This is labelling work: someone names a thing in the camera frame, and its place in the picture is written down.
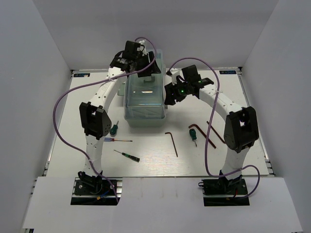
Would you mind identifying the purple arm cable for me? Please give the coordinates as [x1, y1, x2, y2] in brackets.
[166, 57, 261, 199]
[52, 36, 157, 204]

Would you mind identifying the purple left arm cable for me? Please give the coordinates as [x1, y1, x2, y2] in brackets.
[52, 36, 157, 204]

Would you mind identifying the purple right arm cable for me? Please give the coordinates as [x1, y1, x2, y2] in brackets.
[166, 57, 261, 199]

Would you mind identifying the blue red handled screwdriver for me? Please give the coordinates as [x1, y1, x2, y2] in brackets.
[104, 137, 132, 142]

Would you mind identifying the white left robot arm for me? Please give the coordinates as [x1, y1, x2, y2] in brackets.
[79, 37, 161, 194]

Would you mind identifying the long brown hex key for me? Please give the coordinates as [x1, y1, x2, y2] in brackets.
[207, 121, 225, 144]

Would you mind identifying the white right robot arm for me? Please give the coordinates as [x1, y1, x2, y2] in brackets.
[165, 65, 259, 194]

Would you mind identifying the black green precision screwdriver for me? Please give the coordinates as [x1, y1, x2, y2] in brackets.
[114, 150, 140, 163]

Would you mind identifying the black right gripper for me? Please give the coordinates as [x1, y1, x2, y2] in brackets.
[164, 79, 190, 106]

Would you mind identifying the thick brown hex key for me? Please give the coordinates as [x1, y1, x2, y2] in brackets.
[188, 124, 217, 149]

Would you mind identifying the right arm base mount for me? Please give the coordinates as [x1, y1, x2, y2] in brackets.
[198, 175, 250, 207]

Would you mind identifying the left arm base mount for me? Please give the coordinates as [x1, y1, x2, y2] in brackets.
[70, 171, 122, 206]

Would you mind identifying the small dark hex key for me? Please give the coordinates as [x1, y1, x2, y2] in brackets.
[164, 132, 178, 157]

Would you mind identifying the stubby green screwdriver orange cap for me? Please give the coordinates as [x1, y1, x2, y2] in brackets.
[189, 129, 197, 147]

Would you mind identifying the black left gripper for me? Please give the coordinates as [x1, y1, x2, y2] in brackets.
[134, 51, 162, 78]

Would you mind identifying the green cantilever toolbox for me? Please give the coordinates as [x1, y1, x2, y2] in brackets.
[124, 50, 166, 128]

